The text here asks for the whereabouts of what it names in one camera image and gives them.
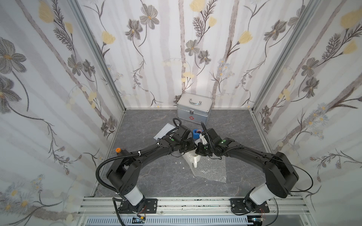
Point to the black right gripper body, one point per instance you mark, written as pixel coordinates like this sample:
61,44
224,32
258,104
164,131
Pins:
202,149

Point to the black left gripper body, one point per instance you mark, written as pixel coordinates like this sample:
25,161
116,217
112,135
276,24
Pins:
189,145

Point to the white ceramic mug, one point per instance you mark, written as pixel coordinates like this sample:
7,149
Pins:
194,158

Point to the clear bubble wrap sheet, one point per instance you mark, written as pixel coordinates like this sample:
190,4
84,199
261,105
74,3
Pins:
208,168

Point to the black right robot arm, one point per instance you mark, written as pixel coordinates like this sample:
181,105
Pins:
280,175

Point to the blue tape dispenser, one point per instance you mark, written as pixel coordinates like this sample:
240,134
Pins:
197,133

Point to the white plastic pouch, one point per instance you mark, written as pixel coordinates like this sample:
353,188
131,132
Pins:
168,127

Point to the silver aluminium first-aid case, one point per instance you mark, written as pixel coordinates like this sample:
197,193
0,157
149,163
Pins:
194,108

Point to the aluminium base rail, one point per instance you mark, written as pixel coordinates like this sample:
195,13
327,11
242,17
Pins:
291,211

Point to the white slotted cable duct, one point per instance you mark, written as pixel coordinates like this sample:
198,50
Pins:
170,221

